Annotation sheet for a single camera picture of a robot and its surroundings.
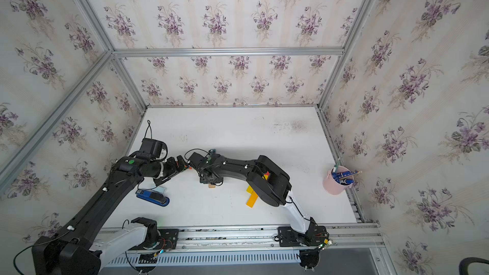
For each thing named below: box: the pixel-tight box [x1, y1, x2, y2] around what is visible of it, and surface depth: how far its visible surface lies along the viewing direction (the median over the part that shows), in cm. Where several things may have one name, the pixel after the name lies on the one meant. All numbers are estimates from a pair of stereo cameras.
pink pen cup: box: [322, 165, 355, 195], surface depth 83 cm
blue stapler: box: [135, 189, 171, 207], surface depth 83 cm
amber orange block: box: [245, 190, 259, 209], surface depth 86 cm
